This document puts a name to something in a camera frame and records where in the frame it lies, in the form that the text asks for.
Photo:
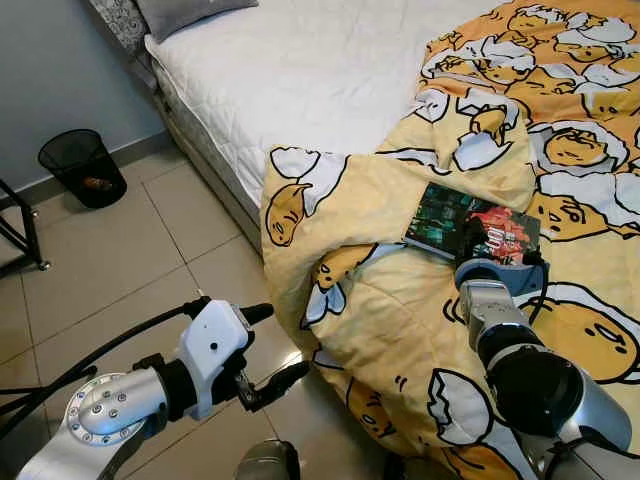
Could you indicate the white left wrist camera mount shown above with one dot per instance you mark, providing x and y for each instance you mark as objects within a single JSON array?
[{"x": 213, "y": 345}]

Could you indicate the red cover book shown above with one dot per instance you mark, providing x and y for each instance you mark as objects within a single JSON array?
[{"x": 505, "y": 235}]

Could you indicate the dark green cover book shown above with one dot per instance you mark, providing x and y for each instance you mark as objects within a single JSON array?
[{"x": 435, "y": 215}]

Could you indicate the grey pillow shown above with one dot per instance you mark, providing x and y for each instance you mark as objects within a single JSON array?
[{"x": 180, "y": 12}]

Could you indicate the grey robot leg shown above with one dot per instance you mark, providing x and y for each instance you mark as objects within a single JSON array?
[{"x": 265, "y": 462}]

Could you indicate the black wheeled rack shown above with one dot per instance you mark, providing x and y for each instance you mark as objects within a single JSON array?
[{"x": 25, "y": 225}]

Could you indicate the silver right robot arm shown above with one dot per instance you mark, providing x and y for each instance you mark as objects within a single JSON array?
[{"x": 540, "y": 390}]

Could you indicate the white quilted mattress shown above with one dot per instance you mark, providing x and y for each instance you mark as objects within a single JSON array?
[{"x": 300, "y": 70}]

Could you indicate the grey bed base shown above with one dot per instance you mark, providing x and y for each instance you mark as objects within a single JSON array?
[{"x": 200, "y": 160}]

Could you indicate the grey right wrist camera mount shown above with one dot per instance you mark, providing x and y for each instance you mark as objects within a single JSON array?
[{"x": 492, "y": 272}]

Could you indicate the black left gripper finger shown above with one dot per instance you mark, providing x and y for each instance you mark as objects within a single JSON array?
[
  {"x": 258, "y": 313},
  {"x": 282, "y": 382}
]

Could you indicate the black mesh waste bin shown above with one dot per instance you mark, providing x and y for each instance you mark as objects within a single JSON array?
[{"x": 75, "y": 160}]

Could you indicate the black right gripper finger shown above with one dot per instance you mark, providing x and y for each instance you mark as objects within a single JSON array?
[{"x": 468, "y": 245}]

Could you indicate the brown trash piece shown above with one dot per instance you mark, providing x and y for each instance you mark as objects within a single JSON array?
[{"x": 97, "y": 183}]

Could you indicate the patterned grey headboard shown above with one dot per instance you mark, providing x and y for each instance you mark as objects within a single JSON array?
[{"x": 120, "y": 20}]

